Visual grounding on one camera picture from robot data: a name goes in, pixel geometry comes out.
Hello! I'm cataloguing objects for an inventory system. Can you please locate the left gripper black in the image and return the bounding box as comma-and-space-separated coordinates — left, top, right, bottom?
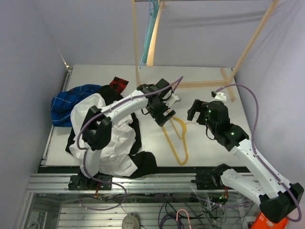
147, 98, 176, 128

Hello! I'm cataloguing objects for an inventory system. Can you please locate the yellow plastic hanger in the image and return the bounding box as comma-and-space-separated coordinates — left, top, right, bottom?
162, 109, 198, 166

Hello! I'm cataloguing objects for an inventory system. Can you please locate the white shirt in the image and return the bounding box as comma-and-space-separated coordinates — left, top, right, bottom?
69, 93, 140, 177

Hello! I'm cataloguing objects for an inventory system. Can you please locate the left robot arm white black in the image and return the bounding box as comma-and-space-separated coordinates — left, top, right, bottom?
69, 79, 181, 189

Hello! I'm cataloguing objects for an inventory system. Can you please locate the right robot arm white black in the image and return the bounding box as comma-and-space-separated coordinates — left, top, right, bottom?
187, 99, 304, 223

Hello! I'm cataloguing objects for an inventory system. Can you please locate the light wooden hanger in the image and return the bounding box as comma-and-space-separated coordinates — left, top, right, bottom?
146, 0, 165, 67

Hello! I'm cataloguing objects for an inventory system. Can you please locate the blue plaid shirt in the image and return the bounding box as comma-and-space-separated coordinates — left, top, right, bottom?
51, 84, 101, 127

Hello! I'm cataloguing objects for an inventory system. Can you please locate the teal plastic hanger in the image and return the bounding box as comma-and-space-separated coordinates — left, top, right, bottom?
139, 0, 159, 69

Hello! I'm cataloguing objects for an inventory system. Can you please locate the wooden clothes rack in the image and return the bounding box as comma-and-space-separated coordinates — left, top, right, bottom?
130, 0, 279, 102

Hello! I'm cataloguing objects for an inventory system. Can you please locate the red black plaid garment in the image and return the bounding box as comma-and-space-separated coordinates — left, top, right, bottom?
110, 77, 129, 94

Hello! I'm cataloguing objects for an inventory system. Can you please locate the grey perforated shoe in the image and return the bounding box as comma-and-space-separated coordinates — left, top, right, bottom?
122, 212, 141, 229

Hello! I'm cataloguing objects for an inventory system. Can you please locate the orange box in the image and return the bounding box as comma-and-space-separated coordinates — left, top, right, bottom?
251, 212, 288, 229

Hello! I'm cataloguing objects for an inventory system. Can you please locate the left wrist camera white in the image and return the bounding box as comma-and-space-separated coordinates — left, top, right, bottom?
165, 93, 181, 107

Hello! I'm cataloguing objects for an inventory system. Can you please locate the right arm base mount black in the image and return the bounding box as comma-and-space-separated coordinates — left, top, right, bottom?
191, 164, 231, 190

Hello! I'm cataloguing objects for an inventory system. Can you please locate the pink cable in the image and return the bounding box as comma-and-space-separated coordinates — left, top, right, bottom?
175, 208, 191, 229

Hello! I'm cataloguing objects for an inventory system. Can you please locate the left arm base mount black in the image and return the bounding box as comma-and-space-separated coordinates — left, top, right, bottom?
68, 173, 112, 191

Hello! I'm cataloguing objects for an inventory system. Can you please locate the aluminium frame rail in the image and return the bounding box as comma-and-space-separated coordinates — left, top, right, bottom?
25, 173, 277, 193

